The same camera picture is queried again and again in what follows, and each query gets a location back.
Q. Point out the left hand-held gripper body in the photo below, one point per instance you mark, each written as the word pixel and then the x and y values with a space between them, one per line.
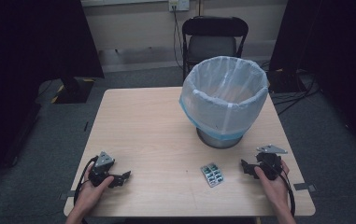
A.
pixel 101 169

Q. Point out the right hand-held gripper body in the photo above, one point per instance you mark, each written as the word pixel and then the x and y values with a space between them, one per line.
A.
pixel 270 163

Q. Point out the silver pill blister pack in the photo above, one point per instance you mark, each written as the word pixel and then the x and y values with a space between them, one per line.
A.
pixel 212 175

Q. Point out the grey metal trash bin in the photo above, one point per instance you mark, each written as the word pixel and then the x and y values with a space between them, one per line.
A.
pixel 219 141

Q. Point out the trash bin with white liner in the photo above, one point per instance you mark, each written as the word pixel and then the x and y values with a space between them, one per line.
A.
pixel 225 102

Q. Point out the person's right hand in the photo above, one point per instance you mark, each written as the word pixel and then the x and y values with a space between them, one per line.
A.
pixel 272 189

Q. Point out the person's left hand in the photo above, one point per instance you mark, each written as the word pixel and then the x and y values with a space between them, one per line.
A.
pixel 89 194

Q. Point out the grey tape strip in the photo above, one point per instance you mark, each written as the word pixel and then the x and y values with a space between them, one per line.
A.
pixel 66 195
pixel 304 187

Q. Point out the black box on floor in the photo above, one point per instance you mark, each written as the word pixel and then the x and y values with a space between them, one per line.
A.
pixel 286 81

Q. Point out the black stand base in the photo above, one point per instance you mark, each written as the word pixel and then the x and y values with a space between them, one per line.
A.
pixel 73 90

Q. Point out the black folding chair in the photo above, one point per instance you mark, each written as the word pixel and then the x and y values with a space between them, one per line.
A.
pixel 211 43

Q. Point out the white wall socket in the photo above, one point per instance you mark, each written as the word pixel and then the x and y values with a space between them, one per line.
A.
pixel 178 5

